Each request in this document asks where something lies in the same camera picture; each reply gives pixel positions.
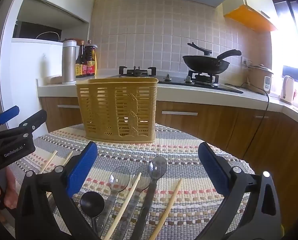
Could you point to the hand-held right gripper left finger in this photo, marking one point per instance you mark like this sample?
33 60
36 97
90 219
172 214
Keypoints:
82 169

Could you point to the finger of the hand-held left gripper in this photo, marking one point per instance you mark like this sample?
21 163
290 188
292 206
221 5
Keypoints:
34 122
7 116

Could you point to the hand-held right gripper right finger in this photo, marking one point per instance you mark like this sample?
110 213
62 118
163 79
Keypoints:
213 169

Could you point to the clear plastic spoon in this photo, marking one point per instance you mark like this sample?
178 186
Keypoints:
119 178
145 183

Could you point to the yellow plastic utensil basket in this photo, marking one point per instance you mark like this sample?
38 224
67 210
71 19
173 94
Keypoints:
101 105

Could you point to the person's left hand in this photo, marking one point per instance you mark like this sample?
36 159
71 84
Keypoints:
11 192

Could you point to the striped woven table mat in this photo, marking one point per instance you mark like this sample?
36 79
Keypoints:
188 155

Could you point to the wooden chopstick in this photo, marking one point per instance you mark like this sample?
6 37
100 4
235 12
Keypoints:
127 202
50 161
167 207

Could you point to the black plastic spoon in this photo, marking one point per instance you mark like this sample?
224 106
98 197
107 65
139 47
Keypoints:
92 203

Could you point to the smoky grey plastic spoon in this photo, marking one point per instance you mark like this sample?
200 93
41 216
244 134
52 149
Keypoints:
157 167

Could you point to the white refrigerator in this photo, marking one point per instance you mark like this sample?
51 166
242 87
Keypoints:
31 62

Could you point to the steel thermos flask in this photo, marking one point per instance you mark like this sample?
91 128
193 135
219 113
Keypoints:
69 62

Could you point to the small dark sauce bottle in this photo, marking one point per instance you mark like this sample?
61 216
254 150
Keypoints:
79 65

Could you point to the white kitchen countertop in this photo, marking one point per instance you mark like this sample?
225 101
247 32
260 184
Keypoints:
188 92

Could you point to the large dark sauce bottle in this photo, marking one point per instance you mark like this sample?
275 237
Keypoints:
91 62

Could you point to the black gas stove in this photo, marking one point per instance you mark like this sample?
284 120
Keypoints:
174 81

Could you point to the beige rice cooker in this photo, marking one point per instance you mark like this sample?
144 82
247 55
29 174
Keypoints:
258 80

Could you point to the black wok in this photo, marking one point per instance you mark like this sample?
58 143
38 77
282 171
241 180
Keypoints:
206 63

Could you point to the white electric kettle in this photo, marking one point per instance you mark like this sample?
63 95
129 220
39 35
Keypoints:
287 90

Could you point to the dark framed window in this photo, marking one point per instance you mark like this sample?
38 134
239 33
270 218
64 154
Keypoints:
286 30

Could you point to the white wall outlet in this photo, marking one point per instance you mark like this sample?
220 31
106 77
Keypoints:
247 62

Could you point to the orange wall cabinet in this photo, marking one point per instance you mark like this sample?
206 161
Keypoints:
253 17

